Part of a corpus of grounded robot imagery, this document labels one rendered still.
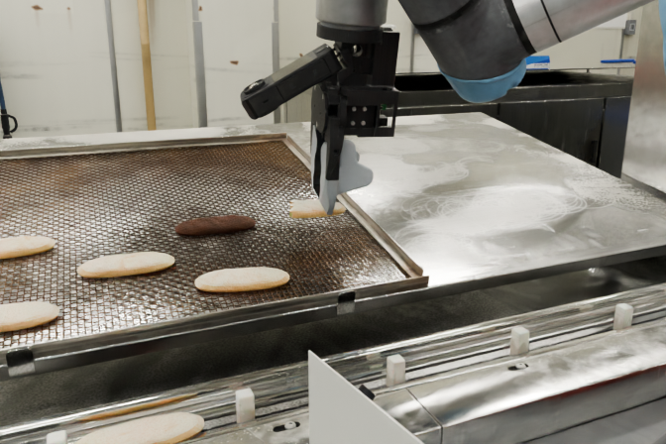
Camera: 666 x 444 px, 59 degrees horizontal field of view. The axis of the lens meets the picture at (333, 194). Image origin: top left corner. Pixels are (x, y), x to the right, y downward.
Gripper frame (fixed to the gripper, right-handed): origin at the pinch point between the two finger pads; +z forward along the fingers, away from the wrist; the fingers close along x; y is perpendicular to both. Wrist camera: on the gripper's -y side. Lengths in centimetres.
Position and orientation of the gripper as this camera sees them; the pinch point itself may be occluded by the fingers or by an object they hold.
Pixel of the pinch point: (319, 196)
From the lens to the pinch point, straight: 70.2
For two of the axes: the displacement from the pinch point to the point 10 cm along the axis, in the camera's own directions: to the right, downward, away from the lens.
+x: -2.4, -4.1, 8.8
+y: 9.7, -0.3, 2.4
